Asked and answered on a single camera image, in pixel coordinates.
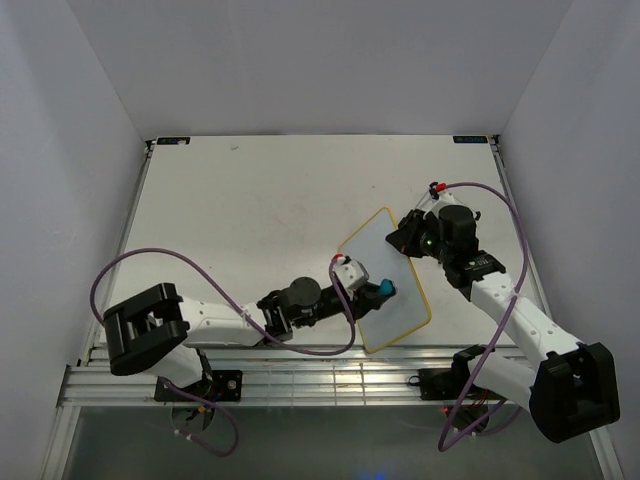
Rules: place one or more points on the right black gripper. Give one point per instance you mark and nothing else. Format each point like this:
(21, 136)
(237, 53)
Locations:
(404, 238)

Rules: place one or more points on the wire whiteboard stand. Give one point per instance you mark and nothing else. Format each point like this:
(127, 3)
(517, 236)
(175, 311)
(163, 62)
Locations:
(422, 205)

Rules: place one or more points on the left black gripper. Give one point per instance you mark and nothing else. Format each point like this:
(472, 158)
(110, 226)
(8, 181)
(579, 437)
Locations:
(364, 299)

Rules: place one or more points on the left blue corner label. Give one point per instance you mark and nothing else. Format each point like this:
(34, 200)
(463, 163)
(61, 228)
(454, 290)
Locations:
(178, 141)

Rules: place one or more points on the right blue corner label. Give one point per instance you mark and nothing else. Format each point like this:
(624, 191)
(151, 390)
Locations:
(470, 139)

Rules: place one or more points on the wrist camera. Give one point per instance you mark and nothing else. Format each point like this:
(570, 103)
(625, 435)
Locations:
(350, 273)
(440, 197)

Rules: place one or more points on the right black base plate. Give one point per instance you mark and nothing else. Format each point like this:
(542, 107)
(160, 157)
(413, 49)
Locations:
(438, 384)

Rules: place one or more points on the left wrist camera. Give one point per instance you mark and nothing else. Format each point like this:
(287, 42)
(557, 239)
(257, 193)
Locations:
(350, 273)

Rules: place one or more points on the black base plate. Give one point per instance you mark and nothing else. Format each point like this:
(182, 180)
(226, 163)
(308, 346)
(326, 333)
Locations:
(219, 386)
(438, 384)

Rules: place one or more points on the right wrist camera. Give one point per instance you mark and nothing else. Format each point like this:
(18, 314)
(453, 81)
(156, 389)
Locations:
(440, 197)

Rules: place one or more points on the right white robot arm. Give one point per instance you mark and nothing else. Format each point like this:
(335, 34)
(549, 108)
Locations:
(569, 387)

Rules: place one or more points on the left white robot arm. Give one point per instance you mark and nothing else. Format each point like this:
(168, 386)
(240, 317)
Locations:
(158, 331)

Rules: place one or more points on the blue whiteboard eraser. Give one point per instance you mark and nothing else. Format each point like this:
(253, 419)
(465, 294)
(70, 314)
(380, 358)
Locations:
(386, 288)

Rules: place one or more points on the yellow framed small whiteboard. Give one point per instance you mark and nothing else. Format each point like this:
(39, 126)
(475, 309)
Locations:
(405, 307)

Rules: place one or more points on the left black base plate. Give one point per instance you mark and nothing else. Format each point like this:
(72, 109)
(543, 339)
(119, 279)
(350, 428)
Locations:
(219, 386)

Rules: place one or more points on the aluminium frame rails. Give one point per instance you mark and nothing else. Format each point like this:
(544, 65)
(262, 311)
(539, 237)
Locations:
(351, 416)

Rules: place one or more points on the blue corner label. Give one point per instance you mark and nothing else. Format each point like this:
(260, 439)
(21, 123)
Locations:
(178, 141)
(470, 139)

